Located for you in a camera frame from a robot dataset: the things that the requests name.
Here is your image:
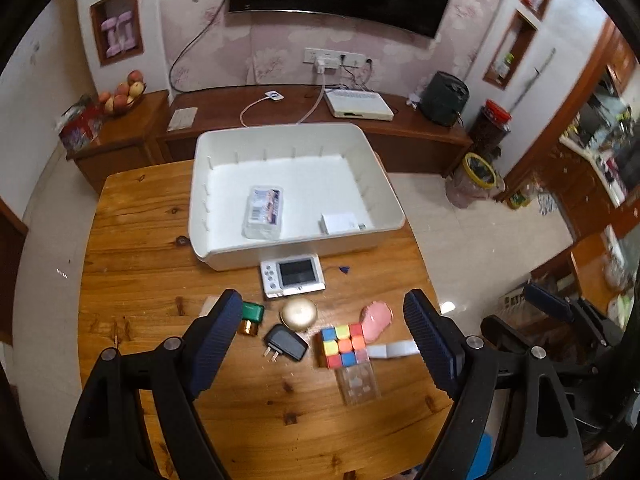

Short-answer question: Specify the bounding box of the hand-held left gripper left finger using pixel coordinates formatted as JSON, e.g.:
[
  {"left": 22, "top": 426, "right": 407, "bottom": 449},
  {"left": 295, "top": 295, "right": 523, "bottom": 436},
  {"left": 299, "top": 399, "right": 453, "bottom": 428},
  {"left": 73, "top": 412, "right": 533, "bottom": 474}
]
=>
[{"left": 59, "top": 288, "right": 244, "bottom": 480}]

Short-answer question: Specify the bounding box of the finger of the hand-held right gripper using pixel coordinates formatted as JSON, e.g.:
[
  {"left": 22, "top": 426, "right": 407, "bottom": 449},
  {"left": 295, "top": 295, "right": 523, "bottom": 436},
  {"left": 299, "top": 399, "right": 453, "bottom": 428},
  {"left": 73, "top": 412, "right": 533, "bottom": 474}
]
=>
[
  {"left": 522, "top": 283, "right": 623, "bottom": 348},
  {"left": 480, "top": 314, "right": 610, "bottom": 382}
]

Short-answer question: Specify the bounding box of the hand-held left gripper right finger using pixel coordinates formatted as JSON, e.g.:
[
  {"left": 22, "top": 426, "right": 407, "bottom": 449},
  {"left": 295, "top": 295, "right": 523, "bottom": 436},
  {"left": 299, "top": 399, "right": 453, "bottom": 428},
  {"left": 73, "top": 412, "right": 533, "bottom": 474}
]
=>
[{"left": 403, "top": 288, "right": 587, "bottom": 480}]

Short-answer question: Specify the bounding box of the pink correction tape dispenser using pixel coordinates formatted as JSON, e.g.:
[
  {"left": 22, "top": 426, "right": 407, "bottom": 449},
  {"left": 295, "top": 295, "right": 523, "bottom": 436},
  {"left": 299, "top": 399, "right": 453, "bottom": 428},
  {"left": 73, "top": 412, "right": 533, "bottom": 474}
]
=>
[{"left": 360, "top": 301, "right": 394, "bottom": 345}]

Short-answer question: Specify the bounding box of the colourful puzzle cube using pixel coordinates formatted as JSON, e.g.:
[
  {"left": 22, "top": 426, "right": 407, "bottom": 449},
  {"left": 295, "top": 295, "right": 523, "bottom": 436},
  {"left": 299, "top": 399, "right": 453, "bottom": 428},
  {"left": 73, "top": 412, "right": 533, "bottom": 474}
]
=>
[{"left": 314, "top": 323, "right": 370, "bottom": 371}]

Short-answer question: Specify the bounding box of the white plastic storage bin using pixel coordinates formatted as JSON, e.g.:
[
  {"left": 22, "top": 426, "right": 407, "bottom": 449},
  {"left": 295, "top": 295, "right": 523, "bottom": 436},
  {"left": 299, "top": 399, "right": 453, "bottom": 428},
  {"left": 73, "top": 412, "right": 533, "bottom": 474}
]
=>
[{"left": 187, "top": 122, "right": 406, "bottom": 272}]

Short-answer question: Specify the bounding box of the white flat strip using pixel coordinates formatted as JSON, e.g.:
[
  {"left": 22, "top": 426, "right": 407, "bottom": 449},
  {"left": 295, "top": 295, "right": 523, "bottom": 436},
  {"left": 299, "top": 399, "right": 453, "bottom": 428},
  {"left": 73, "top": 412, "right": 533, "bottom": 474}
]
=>
[{"left": 367, "top": 340, "right": 418, "bottom": 361}]

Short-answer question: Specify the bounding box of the black charger plug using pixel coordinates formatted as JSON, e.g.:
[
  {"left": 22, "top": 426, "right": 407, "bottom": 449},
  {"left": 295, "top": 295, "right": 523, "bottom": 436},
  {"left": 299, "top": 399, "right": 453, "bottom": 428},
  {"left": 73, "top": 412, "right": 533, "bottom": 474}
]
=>
[{"left": 262, "top": 324, "right": 309, "bottom": 363}]

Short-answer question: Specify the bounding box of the clear plastic box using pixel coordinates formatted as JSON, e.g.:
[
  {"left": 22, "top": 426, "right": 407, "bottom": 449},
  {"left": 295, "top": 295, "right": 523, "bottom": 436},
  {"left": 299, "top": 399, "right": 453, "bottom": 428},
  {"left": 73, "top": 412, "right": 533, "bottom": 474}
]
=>
[{"left": 336, "top": 362, "right": 379, "bottom": 407}]

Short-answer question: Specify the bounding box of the wooden kitchen cabinet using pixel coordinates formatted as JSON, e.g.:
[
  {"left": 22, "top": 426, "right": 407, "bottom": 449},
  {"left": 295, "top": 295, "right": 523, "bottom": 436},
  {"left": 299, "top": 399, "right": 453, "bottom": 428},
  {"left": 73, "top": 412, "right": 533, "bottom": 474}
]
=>
[{"left": 510, "top": 20, "right": 640, "bottom": 241}]

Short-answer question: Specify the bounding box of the bin with yellow rim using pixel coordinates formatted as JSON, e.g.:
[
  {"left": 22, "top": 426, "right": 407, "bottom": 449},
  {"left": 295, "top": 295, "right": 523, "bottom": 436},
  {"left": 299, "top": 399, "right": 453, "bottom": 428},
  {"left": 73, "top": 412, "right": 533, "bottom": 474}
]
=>
[{"left": 445, "top": 152, "right": 506, "bottom": 209}]

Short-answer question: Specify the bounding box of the clear battery pack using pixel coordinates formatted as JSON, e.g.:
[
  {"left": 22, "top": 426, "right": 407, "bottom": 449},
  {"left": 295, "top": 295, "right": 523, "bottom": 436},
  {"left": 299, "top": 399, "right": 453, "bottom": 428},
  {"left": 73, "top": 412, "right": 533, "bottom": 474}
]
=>
[{"left": 242, "top": 185, "right": 285, "bottom": 240}]

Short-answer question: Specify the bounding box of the small white box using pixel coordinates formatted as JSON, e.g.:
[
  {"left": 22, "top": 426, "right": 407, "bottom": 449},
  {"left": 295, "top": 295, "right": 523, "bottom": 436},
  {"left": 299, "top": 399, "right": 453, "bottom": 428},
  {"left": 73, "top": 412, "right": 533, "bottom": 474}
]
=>
[{"left": 320, "top": 212, "right": 368, "bottom": 235}]

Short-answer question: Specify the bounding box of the red lid jar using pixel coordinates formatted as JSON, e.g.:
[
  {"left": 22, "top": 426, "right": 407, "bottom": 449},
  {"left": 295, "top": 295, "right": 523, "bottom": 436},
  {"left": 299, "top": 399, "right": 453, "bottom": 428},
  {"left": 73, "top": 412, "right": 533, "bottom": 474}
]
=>
[{"left": 470, "top": 100, "right": 512, "bottom": 161}]

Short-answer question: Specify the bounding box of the wooden side cabinet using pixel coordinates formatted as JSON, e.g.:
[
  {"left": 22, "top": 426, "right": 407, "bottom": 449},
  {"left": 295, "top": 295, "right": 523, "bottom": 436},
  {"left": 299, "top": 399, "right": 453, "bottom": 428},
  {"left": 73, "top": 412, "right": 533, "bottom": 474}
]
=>
[{"left": 66, "top": 90, "right": 173, "bottom": 193}]

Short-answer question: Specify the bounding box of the beige notepad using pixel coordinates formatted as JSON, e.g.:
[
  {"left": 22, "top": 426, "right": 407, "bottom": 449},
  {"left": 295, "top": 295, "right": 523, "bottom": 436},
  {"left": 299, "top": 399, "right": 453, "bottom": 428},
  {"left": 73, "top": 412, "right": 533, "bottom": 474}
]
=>
[{"left": 166, "top": 108, "right": 197, "bottom": 131}]

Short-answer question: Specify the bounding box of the grey stick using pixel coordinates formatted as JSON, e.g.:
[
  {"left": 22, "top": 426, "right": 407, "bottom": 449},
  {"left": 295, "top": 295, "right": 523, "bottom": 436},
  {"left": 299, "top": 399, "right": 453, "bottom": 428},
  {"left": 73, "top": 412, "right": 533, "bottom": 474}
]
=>
[{"left": 510, "top": 47, "right": 557, "bottom": 111}]

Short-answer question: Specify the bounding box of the black speaker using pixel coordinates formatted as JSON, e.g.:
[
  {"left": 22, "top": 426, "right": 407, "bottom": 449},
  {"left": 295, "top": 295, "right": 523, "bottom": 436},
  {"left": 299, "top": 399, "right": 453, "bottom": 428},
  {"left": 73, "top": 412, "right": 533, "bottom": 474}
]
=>
[{"left": 420, "top": 71, "right": 470, "bottom": 127}]

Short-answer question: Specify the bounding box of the wooden television cabinet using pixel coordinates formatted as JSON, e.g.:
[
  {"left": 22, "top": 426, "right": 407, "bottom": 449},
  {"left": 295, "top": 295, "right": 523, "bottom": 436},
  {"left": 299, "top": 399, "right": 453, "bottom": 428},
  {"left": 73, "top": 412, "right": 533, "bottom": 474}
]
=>
[{"left": 155, "top": 84, "right": 473, "bottom": 177}]

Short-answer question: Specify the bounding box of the white router box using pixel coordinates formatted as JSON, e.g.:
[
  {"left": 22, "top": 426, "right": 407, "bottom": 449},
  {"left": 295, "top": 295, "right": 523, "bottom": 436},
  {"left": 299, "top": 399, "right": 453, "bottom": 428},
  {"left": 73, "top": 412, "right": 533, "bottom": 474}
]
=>
[{"left": 324, "top": 87, "right": 394, "bottom": 122}]

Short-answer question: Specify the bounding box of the colourful gift box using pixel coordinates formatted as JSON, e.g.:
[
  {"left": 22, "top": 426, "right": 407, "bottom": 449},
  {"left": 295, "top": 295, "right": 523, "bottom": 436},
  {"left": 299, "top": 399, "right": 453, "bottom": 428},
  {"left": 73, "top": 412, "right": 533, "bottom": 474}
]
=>
[{"left": 54, "top": 94, "right": 105, "bottom": 151}]

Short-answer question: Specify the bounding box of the white charging puck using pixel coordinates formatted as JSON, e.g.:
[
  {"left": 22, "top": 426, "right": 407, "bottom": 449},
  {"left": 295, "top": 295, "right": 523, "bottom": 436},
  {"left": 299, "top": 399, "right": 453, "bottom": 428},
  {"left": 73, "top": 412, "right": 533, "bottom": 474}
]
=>
[{"left": 240, "top": 89, "right": 286, "bottom": 128}]

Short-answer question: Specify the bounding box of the bowl of fruit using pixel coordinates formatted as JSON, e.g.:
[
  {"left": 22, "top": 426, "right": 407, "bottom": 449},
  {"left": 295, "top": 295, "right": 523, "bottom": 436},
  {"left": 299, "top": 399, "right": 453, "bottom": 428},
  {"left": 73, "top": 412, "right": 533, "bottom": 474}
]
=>
[{"left": 97, "top": 70, "right": 147, "bottom": 117}]

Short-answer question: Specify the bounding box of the pink dumbbell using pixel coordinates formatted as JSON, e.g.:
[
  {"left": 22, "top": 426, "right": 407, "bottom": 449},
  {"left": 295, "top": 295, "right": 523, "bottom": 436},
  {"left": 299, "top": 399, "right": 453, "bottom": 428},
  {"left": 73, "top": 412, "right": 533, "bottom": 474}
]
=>
[
  {"left": 101, "top": 17, "right": 121, "bottom": 58},
  {"left": 116, "top": 12, "right": 137, "bottom": 52}
]

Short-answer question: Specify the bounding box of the white digital camera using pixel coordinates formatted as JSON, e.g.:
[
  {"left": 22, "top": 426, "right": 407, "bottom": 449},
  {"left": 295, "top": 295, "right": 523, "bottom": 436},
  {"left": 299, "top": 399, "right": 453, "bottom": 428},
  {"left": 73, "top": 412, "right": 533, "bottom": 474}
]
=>
[{"left": 260, "top": 255, "right": 327, "bottom": 299}]

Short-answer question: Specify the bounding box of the wooden framed wall niche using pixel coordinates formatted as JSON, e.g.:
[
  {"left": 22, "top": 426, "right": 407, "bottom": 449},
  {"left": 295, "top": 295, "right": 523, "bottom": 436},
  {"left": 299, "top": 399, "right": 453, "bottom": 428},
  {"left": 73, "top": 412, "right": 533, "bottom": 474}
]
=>
[
  {"left": 90, "top": 0, "right": 145, "bottom": 67},
  {"left": 482, "top": 10, "right": 538, "bottom": 91}
]

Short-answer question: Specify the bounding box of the white wall socket strip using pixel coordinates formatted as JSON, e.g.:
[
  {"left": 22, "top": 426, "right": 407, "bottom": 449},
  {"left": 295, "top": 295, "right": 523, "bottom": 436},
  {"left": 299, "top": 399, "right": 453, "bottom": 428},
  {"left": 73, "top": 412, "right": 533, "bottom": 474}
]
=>
[{"left": 303, "top": 47, "right": 364, "bottom": 67}]

